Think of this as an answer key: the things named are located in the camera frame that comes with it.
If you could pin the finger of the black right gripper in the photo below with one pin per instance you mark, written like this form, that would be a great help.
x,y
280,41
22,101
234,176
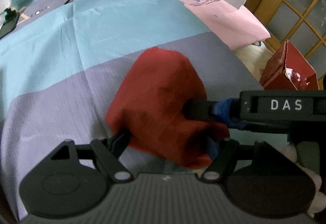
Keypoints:
x,y
225,112

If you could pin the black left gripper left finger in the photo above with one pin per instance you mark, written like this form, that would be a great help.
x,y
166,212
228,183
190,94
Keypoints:
x,y
107,153

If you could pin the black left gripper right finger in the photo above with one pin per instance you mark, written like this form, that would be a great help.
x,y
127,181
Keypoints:
x,y
224,156

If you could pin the red cloth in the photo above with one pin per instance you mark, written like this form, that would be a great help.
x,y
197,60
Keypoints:
x,y
149,104

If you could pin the red paper bag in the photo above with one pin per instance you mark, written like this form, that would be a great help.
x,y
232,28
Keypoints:
x,y
287,69

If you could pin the pink pillow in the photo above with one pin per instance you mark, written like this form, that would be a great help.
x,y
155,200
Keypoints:
x,y
236,27

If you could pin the blue striped bedsheet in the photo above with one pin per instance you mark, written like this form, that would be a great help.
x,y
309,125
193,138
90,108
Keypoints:
x,y
61,68

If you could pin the phone stand with mirror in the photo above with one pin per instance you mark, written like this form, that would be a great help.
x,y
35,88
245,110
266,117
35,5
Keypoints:
x,y
11,17

